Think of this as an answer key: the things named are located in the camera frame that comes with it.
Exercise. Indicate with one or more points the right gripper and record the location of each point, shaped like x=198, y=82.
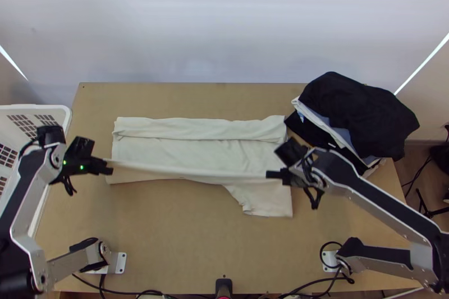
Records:
x=293, y=176

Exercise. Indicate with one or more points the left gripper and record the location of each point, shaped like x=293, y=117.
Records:
x=95, y=167

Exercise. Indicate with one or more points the white t-shirt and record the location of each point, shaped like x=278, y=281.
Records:
x=196, y=144

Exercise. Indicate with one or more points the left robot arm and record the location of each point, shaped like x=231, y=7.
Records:
x=33, y=179

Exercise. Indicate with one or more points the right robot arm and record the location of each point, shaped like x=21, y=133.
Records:
x=379, y=197

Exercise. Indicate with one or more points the white laundry basket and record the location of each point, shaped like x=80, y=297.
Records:
x=21, y=116

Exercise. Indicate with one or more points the pile of folded clothes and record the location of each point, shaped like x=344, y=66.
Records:
x=357, y=113

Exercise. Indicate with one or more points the black tripod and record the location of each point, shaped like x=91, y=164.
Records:
x=426, y=208

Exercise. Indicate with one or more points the black bag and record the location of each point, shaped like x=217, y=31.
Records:
x=441, y=157

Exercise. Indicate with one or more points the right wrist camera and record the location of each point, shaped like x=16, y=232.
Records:
x=289, y=151

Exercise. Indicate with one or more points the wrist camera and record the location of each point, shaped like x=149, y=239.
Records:
x=82, y=146
x=289, y=151

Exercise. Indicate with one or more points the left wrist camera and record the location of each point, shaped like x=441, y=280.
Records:
x=82, y=146

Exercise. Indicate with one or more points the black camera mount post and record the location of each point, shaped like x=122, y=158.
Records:
x=223, y=288

